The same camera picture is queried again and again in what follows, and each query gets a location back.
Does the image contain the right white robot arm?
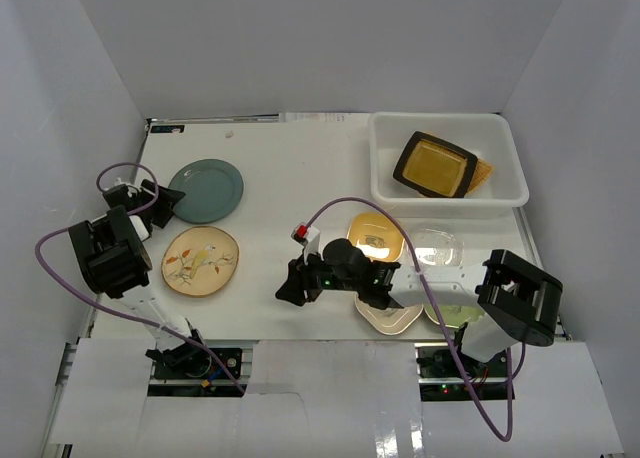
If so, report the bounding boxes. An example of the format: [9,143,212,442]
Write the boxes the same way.
[275,239,563,377]

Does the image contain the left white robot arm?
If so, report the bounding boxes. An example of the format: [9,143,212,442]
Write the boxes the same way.
[68,179,212,377]

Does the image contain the purple cable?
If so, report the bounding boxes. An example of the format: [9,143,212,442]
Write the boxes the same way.
[302,195,526,443]
[33,161,246,397]

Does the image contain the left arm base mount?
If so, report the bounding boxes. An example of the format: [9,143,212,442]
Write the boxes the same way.
[147,346,252,398]

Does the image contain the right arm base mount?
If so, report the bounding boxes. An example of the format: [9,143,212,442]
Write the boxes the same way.
[415,344,507,403]

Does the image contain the black square amber plate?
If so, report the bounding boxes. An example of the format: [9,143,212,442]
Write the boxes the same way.
[392,131,478,199]

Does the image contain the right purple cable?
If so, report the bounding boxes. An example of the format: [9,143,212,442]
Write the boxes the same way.
[302,195,526,443]

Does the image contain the teal round plate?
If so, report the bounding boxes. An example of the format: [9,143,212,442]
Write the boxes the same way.
[169,159,244,225]

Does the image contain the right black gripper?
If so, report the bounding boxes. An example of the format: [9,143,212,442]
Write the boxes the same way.
[275,246,361,307]

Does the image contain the woven fan-shaped basket plate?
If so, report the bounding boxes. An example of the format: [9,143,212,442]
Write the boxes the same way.
[419,127,496,199]

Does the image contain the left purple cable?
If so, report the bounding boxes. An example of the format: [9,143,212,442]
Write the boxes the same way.
[33,161,246,397]

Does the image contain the clear plastic dish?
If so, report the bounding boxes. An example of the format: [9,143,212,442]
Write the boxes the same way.
[409,228,462,267]

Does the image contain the cream panda square dish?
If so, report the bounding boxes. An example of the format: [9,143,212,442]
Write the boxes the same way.
[354,298,424,336]

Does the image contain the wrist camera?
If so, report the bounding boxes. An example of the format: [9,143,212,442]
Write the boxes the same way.
[291,223,321,264]
[113,177,139,196]

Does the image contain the white plastic bin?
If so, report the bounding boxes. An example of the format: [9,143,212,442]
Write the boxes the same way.
[368,112,529,219]

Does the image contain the beige bird branch plate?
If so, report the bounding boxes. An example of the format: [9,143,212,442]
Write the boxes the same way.
[161,226,240,298]

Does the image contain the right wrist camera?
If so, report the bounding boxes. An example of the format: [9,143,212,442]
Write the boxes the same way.
[291,223,321,264]

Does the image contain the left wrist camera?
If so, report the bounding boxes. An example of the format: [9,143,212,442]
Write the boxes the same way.
[113,177,139,196]

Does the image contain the yellow panda square dish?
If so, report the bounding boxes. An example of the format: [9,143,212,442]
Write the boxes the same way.
[347,212,405,262]

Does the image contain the green panda square dish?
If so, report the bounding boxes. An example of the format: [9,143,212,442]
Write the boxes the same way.
[439,305,484,329]

